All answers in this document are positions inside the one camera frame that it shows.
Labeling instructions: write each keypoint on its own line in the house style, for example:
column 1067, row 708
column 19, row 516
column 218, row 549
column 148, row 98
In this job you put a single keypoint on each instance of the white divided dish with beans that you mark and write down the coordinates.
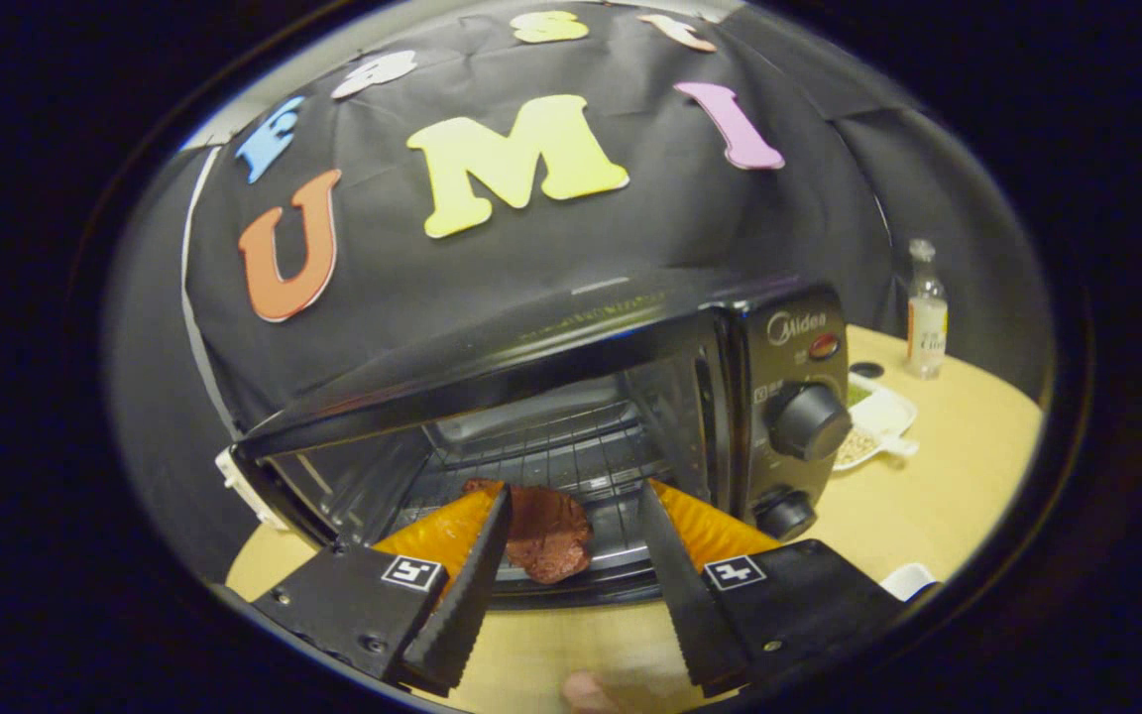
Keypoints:
column 883, row 412

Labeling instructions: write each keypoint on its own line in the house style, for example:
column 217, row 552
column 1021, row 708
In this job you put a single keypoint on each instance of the brown meat piece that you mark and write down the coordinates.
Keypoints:
column 551, row 535

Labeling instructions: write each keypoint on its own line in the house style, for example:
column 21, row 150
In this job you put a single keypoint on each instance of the black bottle cap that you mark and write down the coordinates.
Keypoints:
column 866, row 369

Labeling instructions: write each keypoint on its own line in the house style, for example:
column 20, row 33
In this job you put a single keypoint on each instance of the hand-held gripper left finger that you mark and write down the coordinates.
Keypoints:
column 467, row 595

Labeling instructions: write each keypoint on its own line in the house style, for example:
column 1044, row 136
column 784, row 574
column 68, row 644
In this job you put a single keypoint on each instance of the black toaster oven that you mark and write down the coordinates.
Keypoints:
column 630, row 327

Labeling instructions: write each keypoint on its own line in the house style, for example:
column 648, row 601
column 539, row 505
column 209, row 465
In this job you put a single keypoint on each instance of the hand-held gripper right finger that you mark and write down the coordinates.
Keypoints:
column 680, row 595

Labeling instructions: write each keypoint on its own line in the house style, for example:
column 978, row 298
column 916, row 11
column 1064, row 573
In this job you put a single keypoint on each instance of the clear plastic bottle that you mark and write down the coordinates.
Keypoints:
column 927, row 317

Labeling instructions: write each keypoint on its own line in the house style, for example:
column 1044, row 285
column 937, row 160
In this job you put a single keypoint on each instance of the white toaster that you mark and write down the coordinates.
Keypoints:
column 234, row 476

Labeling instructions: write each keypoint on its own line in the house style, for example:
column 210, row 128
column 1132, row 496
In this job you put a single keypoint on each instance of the white rectangular tray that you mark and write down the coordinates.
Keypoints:
column 908, row 580

